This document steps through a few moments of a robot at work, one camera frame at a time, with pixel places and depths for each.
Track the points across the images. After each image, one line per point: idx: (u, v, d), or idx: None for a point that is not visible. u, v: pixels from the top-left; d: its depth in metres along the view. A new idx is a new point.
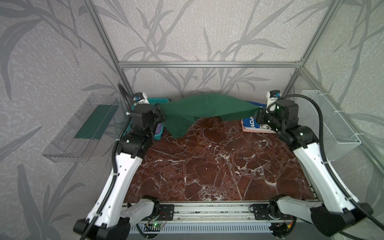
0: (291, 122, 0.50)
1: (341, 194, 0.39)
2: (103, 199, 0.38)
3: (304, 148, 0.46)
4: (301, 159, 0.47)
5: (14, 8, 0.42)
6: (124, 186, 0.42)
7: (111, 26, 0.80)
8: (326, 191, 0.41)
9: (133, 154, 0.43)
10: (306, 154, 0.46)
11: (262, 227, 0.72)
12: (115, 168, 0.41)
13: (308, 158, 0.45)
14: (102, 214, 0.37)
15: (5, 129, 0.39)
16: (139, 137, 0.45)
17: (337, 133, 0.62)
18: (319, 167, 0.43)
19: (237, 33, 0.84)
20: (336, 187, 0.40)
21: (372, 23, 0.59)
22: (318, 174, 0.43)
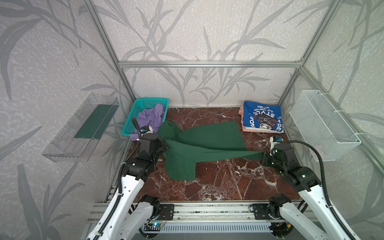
0: (291, 164, 0.56)
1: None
2: (105, 218, 0.41)
3: (307, 190, 0.48)
4: (309, 202, 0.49)
5: (14, 8, 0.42)
6: (126, 208, 0.45)
7: (111, 26, 0.80)
8: (336, 237, 0.42)
9: (138, 177, 0.48)
10: (310, 196, 0.48)
11: (262, 227, 0.72)
12: (120, 188, 0.45)
13: (313, 201, 0.48)
14: (103, 234, 0.39)
15: (5, 129, 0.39)
16: (143, 162, 0.50)
17: (338, 133, 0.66)
18: (323, 209, 0.45)
19: (237, 33, 0.84)
20: (344, 233, 0.41)
21: (372, 23, 0.59)
22: (323, 217, 0.45)
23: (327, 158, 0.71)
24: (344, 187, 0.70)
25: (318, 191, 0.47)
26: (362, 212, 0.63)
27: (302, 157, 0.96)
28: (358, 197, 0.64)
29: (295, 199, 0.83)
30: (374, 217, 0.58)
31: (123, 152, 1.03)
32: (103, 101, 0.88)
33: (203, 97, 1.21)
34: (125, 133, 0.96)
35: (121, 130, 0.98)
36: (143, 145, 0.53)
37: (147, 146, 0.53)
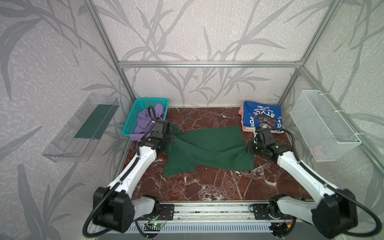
0: (269, 141, 0.64)
1: (319, 183, 0.45)
2: (126, 172, 0.46)
3: (281, 156, 0.57)
4: (285, 166, 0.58)
5: (14, 8, 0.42)
6: (141, 170, 0.50)
7: (111, 26, 0.80)
8: (310, 186, 0.47)
9: (154, 148, 0.55)
10: (284, 160, 0.56)
11: (262, 227, 0.72)
12: (139, 154, 0.52)
13: (287, 162, 0.55)
14: (123, 183, 0.43)
15: (5, 129, 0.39)
16: (157, 140, 0.58)
17: (338, 133, 0.62)
18: (296, 166, 0.51)
19: (237, 33, 0.84)
20: (315, 179, 0.46)
21: (372, 23, 0.59)
22: (299, 174, 0.51)
23: (327, 158, 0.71)
24: (344, 187, 0.70)
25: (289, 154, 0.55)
26: (362, 212, 0.63)
27: (302, 157, 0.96)
28: (358, 197, 0.64)
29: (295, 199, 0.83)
30: (374, 217, 0.58)
31: (123, 152, 1.03)
32: (103, 101, 0.88)
33: (203, 97, 1.21)
34: (125, 133, 0.96)
35: (121, 129, 0.98)
36: (158, 126, 0.62)
37: (160, 127, 0.62)
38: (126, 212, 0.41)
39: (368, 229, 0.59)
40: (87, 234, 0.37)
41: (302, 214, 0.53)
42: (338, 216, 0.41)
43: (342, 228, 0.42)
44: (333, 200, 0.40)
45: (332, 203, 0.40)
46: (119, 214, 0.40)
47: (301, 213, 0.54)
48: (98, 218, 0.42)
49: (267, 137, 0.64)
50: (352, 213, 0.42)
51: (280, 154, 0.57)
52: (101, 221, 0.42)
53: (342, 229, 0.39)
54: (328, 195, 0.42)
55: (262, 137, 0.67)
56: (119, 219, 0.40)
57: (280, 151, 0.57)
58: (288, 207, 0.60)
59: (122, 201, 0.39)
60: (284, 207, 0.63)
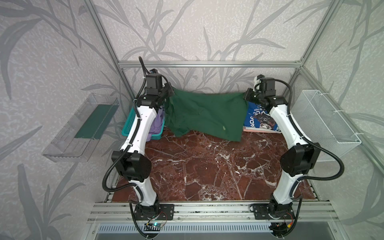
0: (269, 92, 0.67)
1: (297, 134, 0.52)
2: (133, 134, 0.49)
3: (274, 107, 0.60)
4: (274, 118, 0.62)
5: (14, 8, 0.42)
6: (146, 129, 0.52)
7: (111, 26, 0.80)
8: (288, 135, 0.54)
9: (152, 107, 0.54)
10: (276, 111, 0.60)
11: (262, 227, 0.72)
12: (138, 114, 0.53)
13: (277, 114, 0.60)
14: (133, 145, 0.47)
15: (5, 129, 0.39)
16: (154, 97, 0.56)
17: (337, 133, 0.62)
18: (283, 117, 0.57)
19: (237, 33, 0.84)
20: (294, 131, 0.53)
21: (372, 22, 0.59)
22: (284, 126, 0.57)
23: (327, 158, 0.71)
24: (344, 187, 0.70)
25: (283, 107, 0.59)
26: (362, 212, 0.63)
27: None
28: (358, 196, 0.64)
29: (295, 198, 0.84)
30: (374, 217, 0.58)
31: None
32: (103, 101, 0.88)
33: None
34: (125, 133, 0.96)
35: (121, 129, 0.98)
36: (150, 82, 0.59)
37: (153, 82, 0.59)
38: (144, 165, 0.48)
39: (368, 228, 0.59)
40: (106, 187, 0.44)
41: (287, 184, 0.60)
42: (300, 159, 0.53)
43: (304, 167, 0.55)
44: (301, 148, 0.49)
45: (300, 151, 0.50)
46: (138, 168, 0.49)
47: (285, 181, 0.60)
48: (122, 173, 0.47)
49: (268, 88, 0.66)
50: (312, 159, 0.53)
51: (274, 107, 0.60)
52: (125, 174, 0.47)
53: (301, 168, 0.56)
54: (299, 144, 0.49)
55: (264, 87, 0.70)
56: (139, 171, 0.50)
57: (276, 103, 0.60)
58: (279, 189, 0.65)
59: (138, 160, 0.46)
60: (280, 196, 0.65)
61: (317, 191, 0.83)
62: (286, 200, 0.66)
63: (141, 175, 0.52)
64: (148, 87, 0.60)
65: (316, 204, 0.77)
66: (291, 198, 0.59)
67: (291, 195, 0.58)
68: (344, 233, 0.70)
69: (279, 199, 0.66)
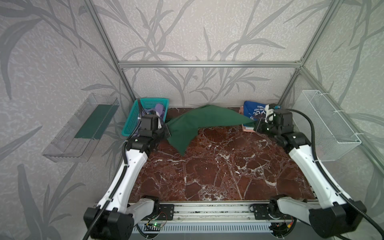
0: (286, 128, 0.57)
1: (332, 189, 0.41)
2: (114, 187, 0.41)
3: (296, 149, 0.51)
4: (297, 161, 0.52)
5: (14, 8, 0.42)
6: (133, 178, 0.46)
7: (111, 26, 0.80)
8: (319, 188, 0.43)
9: (143, 151, 0.49)
10: (298, 154, 0.50)
11: (262, 227, 0.72)
12: (126, 160, 0.46)
13: (300, 157, 0.50)
14: (113, 200, 0.39)
15: (5, 129, 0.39)
16: (147, 138, 0.51)
17: (338, 133, 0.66)
18: (309, 164, 0.46)
19: (237, 33, 0.84)
20: (327, 183, 0.42)
21: (372, 23, 0.59)
22: (311, 173, 0.46)
23: (327, 158, 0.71)
24: (344, 187, 0.70)
25: (308, 150, 0.48)
26: None
27: None
28: (358, 197, 0.64)
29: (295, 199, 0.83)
30: (374, 217, 0.58)
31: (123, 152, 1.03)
32: (103, 102, 0.88)
33: (203, 97, 1.21)
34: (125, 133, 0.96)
35: (121, 129, 0.98)
36: (145, 123, 0.56)
37: (148, 124, 0.56)
38: (125, 225, 0.41)
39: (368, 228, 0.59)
40: None
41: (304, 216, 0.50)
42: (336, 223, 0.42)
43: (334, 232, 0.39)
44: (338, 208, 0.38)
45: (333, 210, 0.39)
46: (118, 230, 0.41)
47: (298, 211, 0.54)
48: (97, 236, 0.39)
49: (285, 123, 0.57)
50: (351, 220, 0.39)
51: (296, 148, 0.51)
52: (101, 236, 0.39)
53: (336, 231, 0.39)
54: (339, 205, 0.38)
55: (280, 122, 0.59)
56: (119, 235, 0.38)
57: (297, 142, 0.50)
58: (288, 207, 0.60)
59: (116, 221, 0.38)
60: (283, 205, 0.63)
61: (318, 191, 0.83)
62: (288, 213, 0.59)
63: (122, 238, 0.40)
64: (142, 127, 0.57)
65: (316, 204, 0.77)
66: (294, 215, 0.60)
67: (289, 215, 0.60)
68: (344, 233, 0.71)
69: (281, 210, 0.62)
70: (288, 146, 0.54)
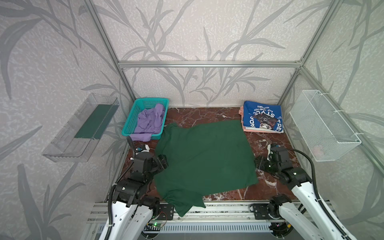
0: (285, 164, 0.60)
1: (338, 231, 0.42)
2: None
3: (298, 186, 0.52)
4: (300, 199, 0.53)
5: (14, 8, 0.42)
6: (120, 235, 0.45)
7: (111, 26, 0.80)
8: (325, 230, 0.44)
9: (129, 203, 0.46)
10: (300, 192, 0.52)
11: (262, 227, 0.72)
12: (111, 218, 0.44)
13: (304, 196, 0.51)
14: None
15: (5, 129, 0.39)
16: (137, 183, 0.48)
17: (338, 133, 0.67)
18: (313, 203, 0.48)
19: (237, 33, 0.84)
20: (332, 225, 0.43)
21: (372, 23, 0.59)
22: (315, 213, 0.47)
23: (327, 158, 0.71)
24: (344, 187, 0.70)
25: (310, 189, 0.50)
26: (361, 212, 0.64)
27: (302, 157, 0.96)
28: (358, 197, 0.64)
29: (295, 199, 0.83)
30: (374, 217, 0.58)
31: (123, 152, 1.03)
32: (103, 101, 0.88)
33: (203, 97, 1.21)
34: (125, 133, 0.96)
35: (121, 130, 0.98)
36: (137, 165, 0.52)
37: (140, 165, 0.52)
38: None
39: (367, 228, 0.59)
40: None
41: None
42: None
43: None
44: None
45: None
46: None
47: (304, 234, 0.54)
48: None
49: (284, 159, 0.60)
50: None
51: (298, 185, 0.52)
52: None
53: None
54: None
55: (277, 158, 0.63)
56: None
57: (298, 180, 0.52)
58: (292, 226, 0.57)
59: None
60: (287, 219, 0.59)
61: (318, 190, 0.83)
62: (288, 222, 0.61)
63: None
64: (133, 170, 0.53)
65: None
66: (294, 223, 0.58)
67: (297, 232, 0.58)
68: None
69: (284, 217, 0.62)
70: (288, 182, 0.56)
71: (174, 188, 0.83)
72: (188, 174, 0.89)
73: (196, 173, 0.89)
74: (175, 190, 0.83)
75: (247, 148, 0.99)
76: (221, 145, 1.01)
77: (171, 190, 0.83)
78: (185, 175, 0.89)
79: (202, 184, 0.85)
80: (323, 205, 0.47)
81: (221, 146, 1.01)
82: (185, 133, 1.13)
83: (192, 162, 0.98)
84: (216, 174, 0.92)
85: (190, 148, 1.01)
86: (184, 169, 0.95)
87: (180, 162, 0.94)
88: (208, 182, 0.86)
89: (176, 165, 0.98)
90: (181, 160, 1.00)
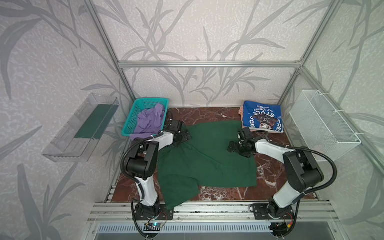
0: (250, 137, 0.73)
1: (283, 148, 0.53)
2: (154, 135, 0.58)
3: (257, 142, 0.68)
4: (261, 150, 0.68)
5: (14, 8, 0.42)
6: (164, 141, 0.65)
7: (111, 26, 0.80)
8: (279, 154, 0.57)
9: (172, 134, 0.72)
10: (259, 144, 0.68)
11: (262, 227, 0.72)
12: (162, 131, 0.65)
13: (261, 145, 0.67)
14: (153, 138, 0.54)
15: (5, 129, 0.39)
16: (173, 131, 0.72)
17: (338, 133, 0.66)
18: (267, 144, 0.63)
19: (237, 33, 0.84)
20: (280, 147, 0.56)
21: (372, 23, 0.59)
22: (270, 149, 0.62)
23: None
24: (344, 187, 0.70)
25: (264, 140, 0.65)
26: (362, 212, 0.63)
27: None
28: (358, 196, 0.64)
29: None
30: (374, 217, 0.58)
31: (123, 152, 1.03)
32: (103, 101, 0.88)
33: (203, 97, 1.21)
34: (125, 133, 0.96)
35: (121, 129, 0.98)
36: (174, 123, 0.81)
37: (176, 124, 0.81)
38: (153, 160, 0.53)
39: (368, 228, 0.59)
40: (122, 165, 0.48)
41: (292, 194, 0.59)
42: (298, 168, 0.48)
43: (307, 183, 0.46)
44: (293, 155, 0.50)
45: (291, 158, 0.49)
46: (150, 155, 0.52)
47: (291, 193, 0.57)
48: (130, 161, 0.52)
49: (248, 134, 0.78)
50: (313, 164, 0.50)
51: (255, 142, 0.70)
52: (131, 166, 0.52)
53: (307, 182, 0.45)
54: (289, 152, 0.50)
55: (244, 135, 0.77)
56: (148, 162, 0.51)
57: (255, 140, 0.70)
58: (281, 196, 0.63)
59: (155, 145, 0.52)
60: (279, 199, 0.65)
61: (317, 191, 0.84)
62: (287, 205, 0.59)
63: (146, 171, 0.52)
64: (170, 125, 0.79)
65: (316, 204, 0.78)
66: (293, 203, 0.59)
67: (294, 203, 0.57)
68: (344, 233, 0.71)
69: (280, 203, 0.65)
70: (254, 146, 0.72)
71: (171, 174, 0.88)
72: (187, 163, 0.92)
73: (196, 167, 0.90)
74: (172, 181, 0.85)
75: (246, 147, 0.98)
76: (221, 144, 1.01)
77: (168, 175, 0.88)
78: (184, 163, 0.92)
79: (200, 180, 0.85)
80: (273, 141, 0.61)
81: (221, 145, 1.01)
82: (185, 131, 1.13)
83: (191, 160, 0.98)
84: (215, 171, 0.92)
85: (194, 139, 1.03)
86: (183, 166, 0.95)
87: (182, 151, 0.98)
88: (206, 175, 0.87)
89: (176, 163, 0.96)
90: (181, 157, 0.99)
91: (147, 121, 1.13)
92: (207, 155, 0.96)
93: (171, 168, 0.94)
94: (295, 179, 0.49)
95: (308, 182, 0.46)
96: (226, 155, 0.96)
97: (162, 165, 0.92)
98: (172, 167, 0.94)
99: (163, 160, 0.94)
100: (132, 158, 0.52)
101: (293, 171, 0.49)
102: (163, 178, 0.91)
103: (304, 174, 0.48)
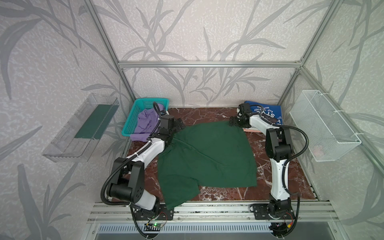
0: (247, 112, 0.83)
1: (270, 125, 0.63)
2: (141, 149, 0.52)
3: (252, 116, 0.79)
4: (254, 123, 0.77)
5: (14, 8, 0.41)
6: (152, 153, 0.56)
7: (111, 26, 0.80)
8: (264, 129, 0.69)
9: (162, 139, 0.63)
10: (253, 118, 0.79)
11: (262, 227, 0.72)
12: (151, 140, 0.59)
13: (254, 119, 0.78)
14: (139, 156, 0.49)
15: (5, 129, 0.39)
16: (164, 135, 0.64)
17: (338, 133, 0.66)
18: (258, 119, 0.74)
19: (237, 33, 0.84)
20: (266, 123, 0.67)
21: (372, 23, 0.59)
22: (260, 124, 0.74)
23: (327, 158, 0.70)
24: (344, 187, 0.70)
25: (256, 115, 0.76)
26: (362, 212, 0.63)
27: (302, 157, 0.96)
28: (358, 196, 0.64)
29: (295, 199, 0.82)
30: (374, 217, 0.58)
31: (123, 152, 1.03)
32: (103, 101, 0.88)
33: (203, 97, 1.21)
34: (125, 133, 0.96)
35: (121, 129, 0.98)
36: (163, 123, 0.70)
37: (166, 123, 0.70)
38: (138, 183, 0.45)
39: (367, 228, 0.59)
40: (105, 200, 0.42)
41: (276, 172, 0.65)
42: (276, 142, 0.61)
43: (277, 152, 0.62)
44: (274, 131, 0.61)
45: (273, 134, 0.61)
46: (134, 180, 0.45)
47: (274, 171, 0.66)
48: (113, 187, 0.45)
49: (246, 108, 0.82)
50: (288, 140, 0.63)
51: (250, 115, 0.81)
52: (114, 191, 0.46)
53: (279, 153, 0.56)
54: (272, 128, 0.61)
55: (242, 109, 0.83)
56: (132, 188, 0.45)
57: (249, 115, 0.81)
58: (274, 184, 0.68)
59: (139, 169, 0.45)
60: (275, 189, 0.67)
61: (317, 191, 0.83)
62: (281, 193, 0.67)
63: (131, 197, 0.45)
64: (161, 127, 0.71)
65: (316, 204, 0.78)
66: (287, 191, 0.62)
67: (284, 186, 0.66)
68: (344, 233, 0.70)
69: (276, 195, 0.67)
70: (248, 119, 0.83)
71: (171, 174, 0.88)
72: (187, 163, 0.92)
73: (196, 167, 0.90)
74: (173, 181, 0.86)
75: (247, 147, 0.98)
76: (221, 144, 1.01)
77: (168, 175, 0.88)
78: (184, 162, 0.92)
79: (200, 181, 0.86)
80: (265, 117, 0.72)
81: (222, 145, 1.01)
82: (185, 132, 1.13)
83: (191, 160, 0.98)
84: (215, 171, 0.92)
85: (194, 140, 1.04)
86: (183, 166, 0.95)
87: (182, 151, 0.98)
88: (206, 175, 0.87)
89: (176, 163, 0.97)
90: (181, 157, 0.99)
91: (147, 121, 1.13)
92: (207, 155, 0.96)
93: (171, 167, 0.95)
94: (270, 150, 0.64)
95: (280, 153, 0.65)
96: (226, 155, 0.96)
97: (161, 165, 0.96)
98: (173, 167, 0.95)
99: (163, 160, 0.94)
100: (114, 184, 0.46)
101: (270, 143, 0.63)
102: (163, 178, 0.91)
103: (277, 146, 0.61)
